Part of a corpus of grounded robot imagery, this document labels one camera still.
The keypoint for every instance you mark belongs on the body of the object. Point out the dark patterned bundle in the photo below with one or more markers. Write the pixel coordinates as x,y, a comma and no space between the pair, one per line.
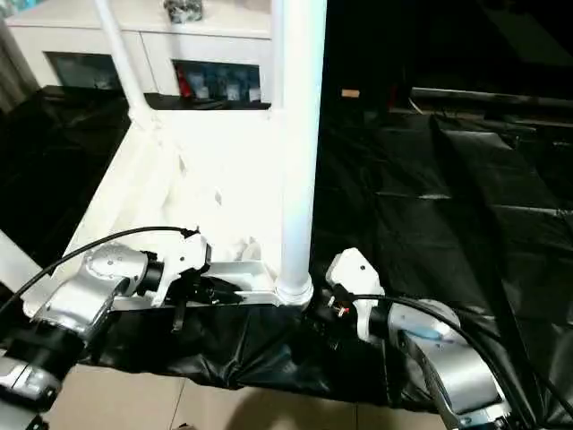
183,10

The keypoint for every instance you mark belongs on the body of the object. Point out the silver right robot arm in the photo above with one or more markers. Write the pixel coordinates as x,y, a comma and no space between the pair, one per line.
447,358

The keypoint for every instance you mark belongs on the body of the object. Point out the small white jar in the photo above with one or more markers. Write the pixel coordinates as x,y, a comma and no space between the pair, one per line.
202,92
254,94

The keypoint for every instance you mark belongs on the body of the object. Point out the dark furniture with brass label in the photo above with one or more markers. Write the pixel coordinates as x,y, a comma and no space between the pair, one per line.
447,40

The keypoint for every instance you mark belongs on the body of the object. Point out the white plastic table leg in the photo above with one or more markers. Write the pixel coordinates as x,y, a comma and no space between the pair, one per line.
302,134
277,54
123,58
15,262

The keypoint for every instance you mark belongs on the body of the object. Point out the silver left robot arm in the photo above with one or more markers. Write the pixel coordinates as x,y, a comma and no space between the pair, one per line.
89,286

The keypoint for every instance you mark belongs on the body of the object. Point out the white glass-door cabinet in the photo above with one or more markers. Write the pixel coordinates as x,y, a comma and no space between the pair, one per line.
67,40

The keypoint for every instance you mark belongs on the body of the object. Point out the red box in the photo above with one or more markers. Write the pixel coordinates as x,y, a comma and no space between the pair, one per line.
183,81

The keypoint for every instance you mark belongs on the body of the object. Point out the white plastic table top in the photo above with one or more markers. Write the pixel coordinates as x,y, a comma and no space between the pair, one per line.
179,179

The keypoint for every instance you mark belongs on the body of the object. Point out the grey curtain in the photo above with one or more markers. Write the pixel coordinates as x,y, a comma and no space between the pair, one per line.
15,71

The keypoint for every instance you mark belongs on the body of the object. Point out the black plastic mat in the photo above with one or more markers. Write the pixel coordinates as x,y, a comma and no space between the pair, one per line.
447,201

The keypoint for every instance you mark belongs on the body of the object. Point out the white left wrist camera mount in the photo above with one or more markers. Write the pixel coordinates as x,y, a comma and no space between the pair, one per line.
188,260

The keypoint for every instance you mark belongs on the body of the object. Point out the black horizontal bar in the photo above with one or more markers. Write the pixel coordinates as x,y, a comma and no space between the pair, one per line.
492,96

